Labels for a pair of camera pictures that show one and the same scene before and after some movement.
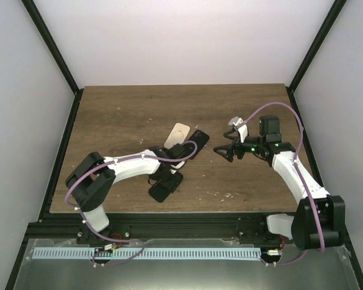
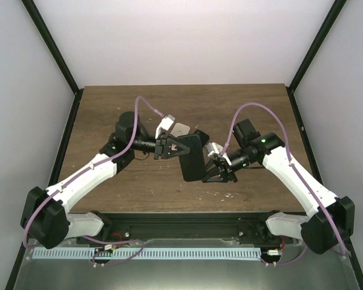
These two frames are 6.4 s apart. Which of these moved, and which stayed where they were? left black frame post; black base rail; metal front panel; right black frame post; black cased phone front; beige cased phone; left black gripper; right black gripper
Moved: right black gripper; black cased phone front; left black gripper
Stayed: right black frame post; left black frame post; black base rail; metal front panel; beige cased phone
